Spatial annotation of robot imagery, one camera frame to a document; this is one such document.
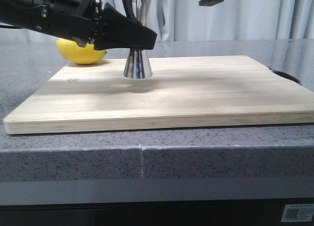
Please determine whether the white QR label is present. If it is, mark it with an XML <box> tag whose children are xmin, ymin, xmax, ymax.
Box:
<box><xmin>281</xmin><ymin>204</ymin><xmax>314</xmax><ymax>223</ymax></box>

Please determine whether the grey curtain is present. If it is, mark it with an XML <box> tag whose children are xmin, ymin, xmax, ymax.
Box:
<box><xmin>0</xmin><ymin>0</ymin><xmax>314</xmax><ymax>43</ymax></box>

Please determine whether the black board strap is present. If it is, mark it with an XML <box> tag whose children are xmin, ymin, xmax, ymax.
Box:
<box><xmin>267</xmin><ymin>66</ymin><xmax>303</xmax><ymax>85</ymax></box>

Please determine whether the wooden cutting board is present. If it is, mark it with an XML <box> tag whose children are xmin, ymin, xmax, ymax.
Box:
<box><xmin>4</xmin><ymin>56</ymin><xmax>314</xmax><ymax>134</ymax></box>

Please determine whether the steel double jigger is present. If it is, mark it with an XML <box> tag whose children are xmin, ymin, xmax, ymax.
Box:
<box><xmin>122</xmin><ymin>0</ymin><xmax>153</xmax><ymax>79</ymax></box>

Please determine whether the yellow lemon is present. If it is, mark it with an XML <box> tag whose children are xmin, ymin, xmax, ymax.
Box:
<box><xmin>56</xmin><ymin>38</ymin><xmax>107</xmax><ymax>65</ymax></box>

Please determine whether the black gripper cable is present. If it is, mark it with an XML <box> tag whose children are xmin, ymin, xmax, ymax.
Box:
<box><xmin>119</xmin><ymin>0</ymin><xmax>138</xmax><ymax>20</ymax></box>

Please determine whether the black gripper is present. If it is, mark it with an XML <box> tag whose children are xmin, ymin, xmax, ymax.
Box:
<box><xmin>0</xmin><ymin>0</ymin><xmax>157</xmax><ymax>51</ymax></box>

